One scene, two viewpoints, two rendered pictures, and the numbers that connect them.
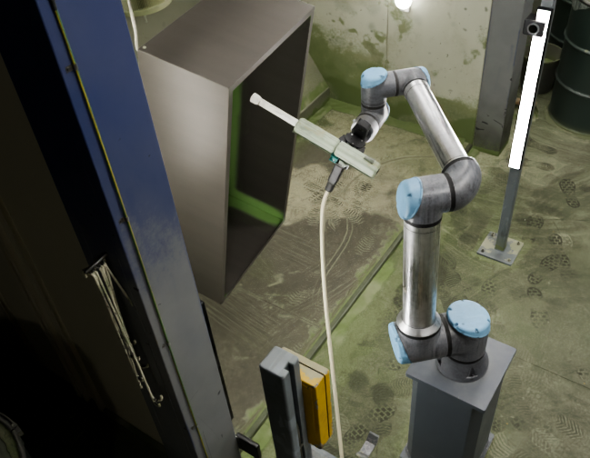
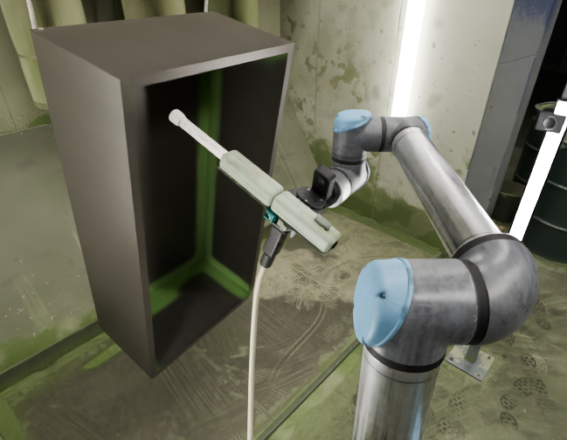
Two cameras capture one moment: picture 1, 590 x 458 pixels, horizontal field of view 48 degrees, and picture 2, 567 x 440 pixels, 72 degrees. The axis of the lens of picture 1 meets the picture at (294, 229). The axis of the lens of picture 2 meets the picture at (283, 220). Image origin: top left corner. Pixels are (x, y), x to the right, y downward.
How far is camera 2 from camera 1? 139 cm
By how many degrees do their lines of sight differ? 12
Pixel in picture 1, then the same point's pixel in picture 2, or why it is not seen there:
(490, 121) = not seen: hidden behind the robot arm
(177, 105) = (78, 116)
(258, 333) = (203, 410)
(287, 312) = (240, 390)
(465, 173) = (510, 265)
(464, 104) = not seen: hidden behind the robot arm
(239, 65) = (157, 64)
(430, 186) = (432, 283)
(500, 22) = (486, 145)
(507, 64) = (487, 185)
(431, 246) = (415, 409)
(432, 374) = not seen: outside the picture
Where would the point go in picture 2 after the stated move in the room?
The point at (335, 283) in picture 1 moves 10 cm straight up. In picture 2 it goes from (297, 367) to (297, 355)
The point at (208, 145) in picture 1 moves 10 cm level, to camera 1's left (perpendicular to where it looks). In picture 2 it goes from (114, 178) to (76, 176)
